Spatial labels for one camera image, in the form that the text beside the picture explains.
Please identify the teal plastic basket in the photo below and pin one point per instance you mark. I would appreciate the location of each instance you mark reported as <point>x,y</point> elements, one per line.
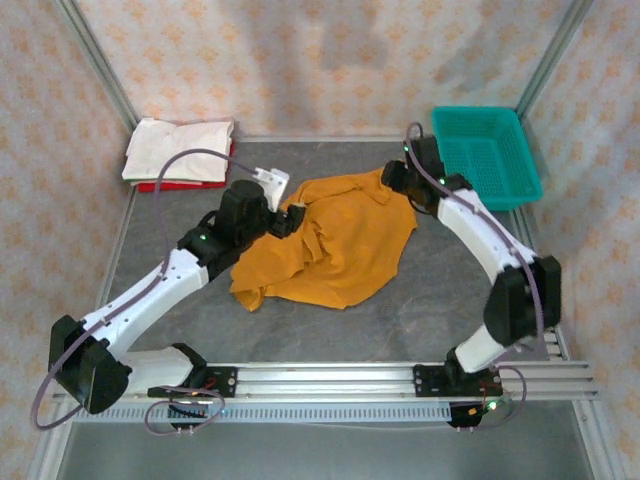
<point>480,150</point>

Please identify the red folded t-shirt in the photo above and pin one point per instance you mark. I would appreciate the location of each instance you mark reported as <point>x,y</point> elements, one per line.
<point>170,187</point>

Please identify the white folded t-shirt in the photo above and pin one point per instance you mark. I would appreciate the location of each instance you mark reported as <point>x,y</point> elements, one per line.
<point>170,150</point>

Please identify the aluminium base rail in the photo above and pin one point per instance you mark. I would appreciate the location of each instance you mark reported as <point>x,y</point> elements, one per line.
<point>325,380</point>

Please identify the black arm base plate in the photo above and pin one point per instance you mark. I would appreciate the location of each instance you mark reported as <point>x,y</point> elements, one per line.
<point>222,382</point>
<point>427,382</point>

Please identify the aluminium frame post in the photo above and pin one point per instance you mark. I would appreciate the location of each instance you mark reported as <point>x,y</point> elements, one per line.
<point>100,65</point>
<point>550,55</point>

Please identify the aluminium table edge rail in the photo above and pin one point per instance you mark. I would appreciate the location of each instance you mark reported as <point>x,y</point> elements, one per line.
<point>115,260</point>
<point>525,235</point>

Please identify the orange t-shirt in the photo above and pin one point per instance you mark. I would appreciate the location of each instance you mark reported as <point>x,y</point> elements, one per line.
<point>350,240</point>

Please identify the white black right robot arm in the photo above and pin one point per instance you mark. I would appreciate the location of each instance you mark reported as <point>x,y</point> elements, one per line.
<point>475,225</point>

